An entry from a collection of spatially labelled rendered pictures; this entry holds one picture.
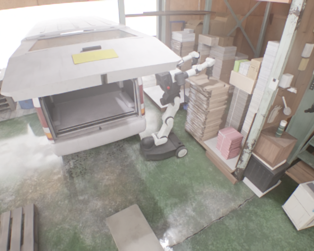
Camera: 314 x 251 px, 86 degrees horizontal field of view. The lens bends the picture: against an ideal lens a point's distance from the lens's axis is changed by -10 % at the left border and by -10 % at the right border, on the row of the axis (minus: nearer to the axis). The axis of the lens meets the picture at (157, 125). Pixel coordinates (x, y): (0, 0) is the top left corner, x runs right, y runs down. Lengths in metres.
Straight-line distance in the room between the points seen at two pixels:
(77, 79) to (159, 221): 1.82
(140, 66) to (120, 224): 1.62
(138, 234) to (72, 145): 1.49
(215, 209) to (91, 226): 1.52
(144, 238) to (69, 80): 1.63
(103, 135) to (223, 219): 1.94
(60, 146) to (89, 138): 0.41
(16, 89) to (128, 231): 1.65
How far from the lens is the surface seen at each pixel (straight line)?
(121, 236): 2.16
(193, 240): 2.37
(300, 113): 3.09
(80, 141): 2.79
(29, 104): 5.21
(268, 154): 2.52
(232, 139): 2.85
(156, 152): 2.87
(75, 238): 2.50
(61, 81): 1.30
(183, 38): 4.51
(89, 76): 1.31
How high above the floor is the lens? 2.18
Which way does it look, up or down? 36 degrees down
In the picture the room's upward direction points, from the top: straight up
